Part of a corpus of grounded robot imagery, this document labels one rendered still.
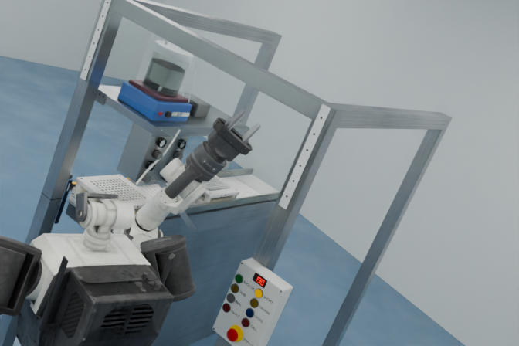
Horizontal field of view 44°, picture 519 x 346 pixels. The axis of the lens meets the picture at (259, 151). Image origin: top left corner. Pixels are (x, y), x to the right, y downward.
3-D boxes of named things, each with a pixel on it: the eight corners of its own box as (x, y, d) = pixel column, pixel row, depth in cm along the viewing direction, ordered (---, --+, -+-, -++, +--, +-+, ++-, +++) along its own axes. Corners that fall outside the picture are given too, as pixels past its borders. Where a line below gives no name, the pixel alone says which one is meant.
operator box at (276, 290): (251, 361, 199) (283, 290, 192) (211, 329, 207) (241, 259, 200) (262, 355, 204) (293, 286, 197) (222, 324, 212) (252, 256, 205)
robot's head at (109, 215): (125, 242, 150) (137, 210, 148) (86, 242, 143) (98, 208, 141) (113, 228, 155) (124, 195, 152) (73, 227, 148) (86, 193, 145)
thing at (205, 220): (110, 249, 253) (118, 228, 250) (65, 213, 266) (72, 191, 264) (281, 214, 362) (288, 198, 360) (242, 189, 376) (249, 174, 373)
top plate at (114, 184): (114, 212, 247) (116, 207, 247) (74, 181, 259) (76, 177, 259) (157, 206, 268) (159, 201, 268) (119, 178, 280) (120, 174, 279)
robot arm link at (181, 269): (178, 277, 175) (199, 286, 163) (147, 288, 171) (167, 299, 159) (170, 235, 174) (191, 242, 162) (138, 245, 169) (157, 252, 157)
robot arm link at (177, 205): (210, 186, 176) (184, 211, 184) (188, 161, 176) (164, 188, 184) (198, 197, 171) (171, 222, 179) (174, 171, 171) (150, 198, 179)
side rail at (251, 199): (115, 225, 248) (117, 218, 247) (112, 223, 249) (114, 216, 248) (289, 197, 359) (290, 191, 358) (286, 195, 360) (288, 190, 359)
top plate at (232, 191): (208, 198, 297) (210, 195, 297) (171, 174, 309) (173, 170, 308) (239, 195, 318) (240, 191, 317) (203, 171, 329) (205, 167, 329)
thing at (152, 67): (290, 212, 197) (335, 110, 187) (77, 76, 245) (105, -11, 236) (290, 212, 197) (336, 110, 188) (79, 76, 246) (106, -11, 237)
